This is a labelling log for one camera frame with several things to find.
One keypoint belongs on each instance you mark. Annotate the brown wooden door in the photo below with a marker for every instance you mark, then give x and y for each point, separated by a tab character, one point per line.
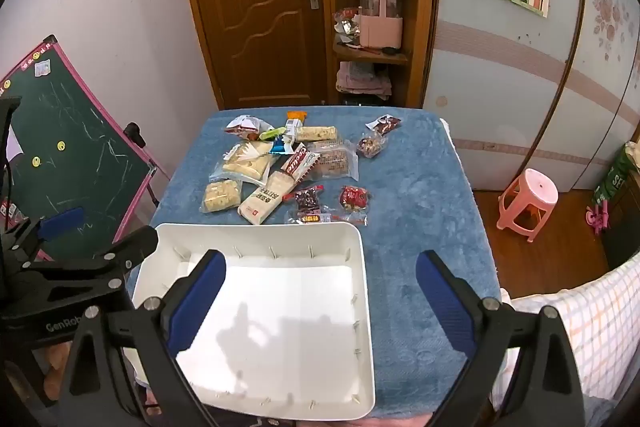
250	7

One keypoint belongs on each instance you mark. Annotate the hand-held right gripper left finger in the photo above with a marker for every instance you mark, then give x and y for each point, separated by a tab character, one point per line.
197	302

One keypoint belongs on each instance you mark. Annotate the green chalkboard with pink frame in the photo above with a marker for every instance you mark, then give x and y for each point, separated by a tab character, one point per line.
75	147

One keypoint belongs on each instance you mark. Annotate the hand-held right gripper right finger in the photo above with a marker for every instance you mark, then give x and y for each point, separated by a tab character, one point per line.
445	302

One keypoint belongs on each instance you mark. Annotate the green snack packet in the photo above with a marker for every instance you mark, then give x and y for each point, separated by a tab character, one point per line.
272	134

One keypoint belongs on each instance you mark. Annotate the dark wooden cabinet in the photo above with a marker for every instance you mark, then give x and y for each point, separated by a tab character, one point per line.
625	227

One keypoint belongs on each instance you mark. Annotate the orange white snack packet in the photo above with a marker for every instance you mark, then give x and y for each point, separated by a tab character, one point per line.
296	121

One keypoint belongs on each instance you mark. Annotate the long puffed rice bar packet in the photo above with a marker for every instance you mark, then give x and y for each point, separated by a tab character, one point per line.
315	134

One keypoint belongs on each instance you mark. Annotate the pink toy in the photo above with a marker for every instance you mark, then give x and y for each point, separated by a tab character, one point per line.
597	218

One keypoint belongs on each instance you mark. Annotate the checked cloth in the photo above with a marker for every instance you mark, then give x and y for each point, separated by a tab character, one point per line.
600	322

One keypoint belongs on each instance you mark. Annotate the dark dried fruit packet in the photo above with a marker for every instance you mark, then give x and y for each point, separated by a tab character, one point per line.
306	199

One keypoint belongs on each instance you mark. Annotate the white plastic bin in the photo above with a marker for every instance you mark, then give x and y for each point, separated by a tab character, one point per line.
300	307

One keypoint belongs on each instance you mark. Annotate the folded pink cloths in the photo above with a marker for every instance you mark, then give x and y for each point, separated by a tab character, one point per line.
362	79

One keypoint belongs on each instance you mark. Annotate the pink plastic stool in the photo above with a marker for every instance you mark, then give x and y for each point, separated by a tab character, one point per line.
537	184

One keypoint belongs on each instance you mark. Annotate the green bag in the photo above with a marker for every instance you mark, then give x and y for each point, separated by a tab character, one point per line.
615	174

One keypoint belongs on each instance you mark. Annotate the blue white snack packet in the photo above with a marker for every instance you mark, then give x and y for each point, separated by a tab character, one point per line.
282	147

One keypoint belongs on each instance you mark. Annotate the pile of shiny wrappers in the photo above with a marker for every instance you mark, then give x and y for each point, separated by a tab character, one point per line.
346	24

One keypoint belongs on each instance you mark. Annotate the red white triangular snack packet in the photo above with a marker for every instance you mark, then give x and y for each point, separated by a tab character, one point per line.
245	124

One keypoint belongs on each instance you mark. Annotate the beige snack packet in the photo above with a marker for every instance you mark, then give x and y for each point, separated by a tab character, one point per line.
262	202

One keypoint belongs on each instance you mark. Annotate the small dark red packet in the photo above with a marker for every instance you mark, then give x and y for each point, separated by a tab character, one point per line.
385	124

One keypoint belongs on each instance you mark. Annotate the square puffed rice packet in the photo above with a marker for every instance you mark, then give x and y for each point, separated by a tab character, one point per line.
220	196

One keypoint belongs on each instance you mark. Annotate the brown cake packet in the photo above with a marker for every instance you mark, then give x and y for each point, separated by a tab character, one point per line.
334	163

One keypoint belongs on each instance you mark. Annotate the wooden corner shelf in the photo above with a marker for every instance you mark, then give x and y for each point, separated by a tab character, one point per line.
420	7

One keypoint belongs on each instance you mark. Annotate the clear mixed nut packet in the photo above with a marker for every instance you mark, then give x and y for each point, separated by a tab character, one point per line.
371	146

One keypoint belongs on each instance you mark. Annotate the floral sliding wardrobe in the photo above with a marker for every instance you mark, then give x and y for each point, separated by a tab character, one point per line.
500	82

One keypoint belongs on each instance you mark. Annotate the red white wafer bar packet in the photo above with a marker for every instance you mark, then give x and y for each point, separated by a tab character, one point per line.
299	163

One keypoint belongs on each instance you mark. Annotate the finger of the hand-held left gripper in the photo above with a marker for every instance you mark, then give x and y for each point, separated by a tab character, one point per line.
62	219
127	249

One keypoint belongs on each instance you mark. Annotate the large cream wafer packet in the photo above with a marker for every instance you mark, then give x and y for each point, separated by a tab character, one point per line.
245	164

